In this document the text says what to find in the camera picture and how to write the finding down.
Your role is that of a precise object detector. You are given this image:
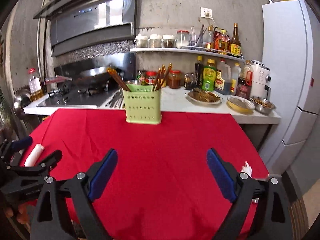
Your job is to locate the tall brown sauce bottle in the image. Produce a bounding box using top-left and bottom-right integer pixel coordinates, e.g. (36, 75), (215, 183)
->
(229, 23), (242, 56)

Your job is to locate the dark red label bottle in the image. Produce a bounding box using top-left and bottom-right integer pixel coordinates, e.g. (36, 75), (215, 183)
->
(236, 60), (253, 100)

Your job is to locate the yellow bowl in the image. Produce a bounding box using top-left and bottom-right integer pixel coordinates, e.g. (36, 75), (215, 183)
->
(227, 95), (255, 114)

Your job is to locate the oil bottle red cap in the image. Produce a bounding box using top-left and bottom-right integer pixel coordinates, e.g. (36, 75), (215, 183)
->
(28, 68), (44, 101)

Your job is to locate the steel bowl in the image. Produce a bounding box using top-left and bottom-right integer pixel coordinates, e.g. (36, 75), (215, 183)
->
(250, 96), (276, 115)

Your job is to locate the range hood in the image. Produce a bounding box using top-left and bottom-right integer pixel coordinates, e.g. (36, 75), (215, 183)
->
(33, 0), (137, 56)

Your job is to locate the white crumpled tissue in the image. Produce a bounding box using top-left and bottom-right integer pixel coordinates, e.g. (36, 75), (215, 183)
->
(240, 162), (253, 178)

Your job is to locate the white refrigerator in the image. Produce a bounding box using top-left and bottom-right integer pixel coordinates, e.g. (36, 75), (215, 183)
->
(259, 0), (319, 174)

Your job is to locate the gas stove top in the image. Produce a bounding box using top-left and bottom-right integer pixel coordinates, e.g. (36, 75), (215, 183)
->
(37, 88), (117, 108)

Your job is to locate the large vinegar jug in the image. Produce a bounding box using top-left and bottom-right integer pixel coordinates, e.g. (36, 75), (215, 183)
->
(214, 59), (232, 95)

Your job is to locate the plate of food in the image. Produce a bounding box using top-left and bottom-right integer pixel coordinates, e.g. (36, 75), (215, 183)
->
(185, 88), (222, 105)

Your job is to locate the wok on stove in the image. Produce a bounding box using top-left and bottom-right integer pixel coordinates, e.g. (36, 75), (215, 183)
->
(44, 67), (111, 87)

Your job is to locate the green plastic utensil holder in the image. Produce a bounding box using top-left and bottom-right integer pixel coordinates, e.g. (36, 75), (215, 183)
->
(123, 84), (162, 125)

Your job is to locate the red lid sauce jar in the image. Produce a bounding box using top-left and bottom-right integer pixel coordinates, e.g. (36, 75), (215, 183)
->
(167, 70), (181, 89)

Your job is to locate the wall shelf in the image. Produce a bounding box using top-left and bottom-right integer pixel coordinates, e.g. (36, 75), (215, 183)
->
(130, 48), (245, 62)

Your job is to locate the clear oil bottle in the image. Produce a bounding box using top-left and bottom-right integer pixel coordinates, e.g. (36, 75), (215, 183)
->
(231, 62), (241, 95)

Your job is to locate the dark soy sauce bottle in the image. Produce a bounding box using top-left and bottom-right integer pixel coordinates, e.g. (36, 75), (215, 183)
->
(195, 55), (204, 88)

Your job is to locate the person's left hand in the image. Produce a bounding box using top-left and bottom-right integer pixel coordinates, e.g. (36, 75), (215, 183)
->
(4, 203), (29, 225)

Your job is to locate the red tablecloth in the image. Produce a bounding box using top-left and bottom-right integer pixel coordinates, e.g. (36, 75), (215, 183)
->
(31, 109), (268, 239)

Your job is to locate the green bottle yellow cap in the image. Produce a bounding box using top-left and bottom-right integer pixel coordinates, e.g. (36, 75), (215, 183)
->
(202, 59), (217, 92)

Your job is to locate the white air fryer appliance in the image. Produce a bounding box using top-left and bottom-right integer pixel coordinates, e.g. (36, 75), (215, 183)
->
(250, 60), (271, 99)

